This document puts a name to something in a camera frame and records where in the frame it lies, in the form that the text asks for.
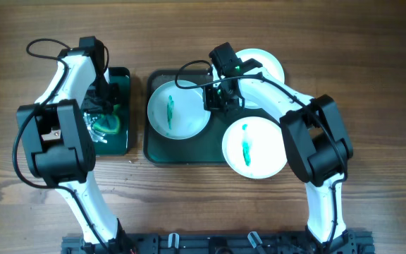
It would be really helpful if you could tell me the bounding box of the green yellow sponge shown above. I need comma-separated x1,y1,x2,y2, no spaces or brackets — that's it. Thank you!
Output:
92,104,121,135

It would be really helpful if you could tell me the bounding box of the white plate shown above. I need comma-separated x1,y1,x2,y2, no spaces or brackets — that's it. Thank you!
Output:
222,116,288,179
147,80,211,140
211,48,285,109

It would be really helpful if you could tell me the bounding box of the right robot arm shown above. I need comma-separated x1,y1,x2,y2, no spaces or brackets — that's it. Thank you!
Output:
204,42,353,251

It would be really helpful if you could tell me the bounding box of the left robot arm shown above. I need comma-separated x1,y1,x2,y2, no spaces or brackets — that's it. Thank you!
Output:
12,36,135,253

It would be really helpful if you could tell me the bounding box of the small black water tray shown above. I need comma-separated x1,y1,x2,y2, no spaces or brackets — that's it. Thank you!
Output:
83,67,131,156

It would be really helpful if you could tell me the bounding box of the large dark green tray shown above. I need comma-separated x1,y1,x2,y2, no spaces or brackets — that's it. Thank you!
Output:
143,69,273,165

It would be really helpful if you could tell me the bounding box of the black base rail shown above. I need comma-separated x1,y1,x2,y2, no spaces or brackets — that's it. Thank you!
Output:
61,231,376,254

